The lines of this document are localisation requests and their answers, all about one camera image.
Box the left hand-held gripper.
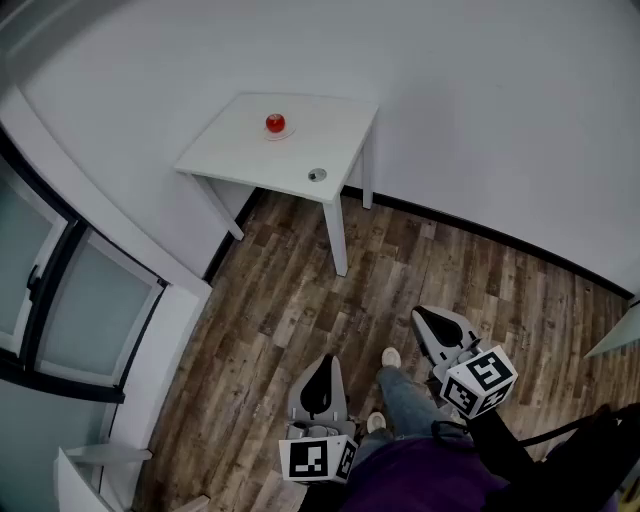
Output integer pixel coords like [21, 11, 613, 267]
[278, 352, 360, 485]

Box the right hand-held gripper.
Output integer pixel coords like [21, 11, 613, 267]
[411, 304, 519, 421]

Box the person's right forearm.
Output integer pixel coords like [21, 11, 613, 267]
[467, 405, 549, 484]

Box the person's left forearm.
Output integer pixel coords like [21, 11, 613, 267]
[294, 478, 351, 512]

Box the person's left leg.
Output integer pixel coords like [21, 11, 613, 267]
[355, 427, 397, 464]

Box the person's leg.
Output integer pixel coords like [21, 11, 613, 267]
[375, 363, 472, 442]
[355, 427, 397, 464]

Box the person's right leg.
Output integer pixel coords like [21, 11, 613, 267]
[375, 363, 472, 442]

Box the black baseboard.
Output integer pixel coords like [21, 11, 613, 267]
[342, 184, 636, 301]
[202, 186, 267, 285]

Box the person's purple shirt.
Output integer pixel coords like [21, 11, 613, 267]
[339, 435, 511, 512]

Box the white board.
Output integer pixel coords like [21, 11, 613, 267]
[583, 294, 640, 360]

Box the white table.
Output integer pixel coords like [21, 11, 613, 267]
[173, 91, 380, 278]

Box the black framed glass window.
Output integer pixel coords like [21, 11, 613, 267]
[0, 124, 169, 405]

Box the white shelf unit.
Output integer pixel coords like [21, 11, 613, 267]
[52, 442, 154, 512]

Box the black cable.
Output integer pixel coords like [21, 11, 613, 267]
[430, 403, 631, 451]

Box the black window handle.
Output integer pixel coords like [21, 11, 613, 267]
[25, 263, 42, 302]

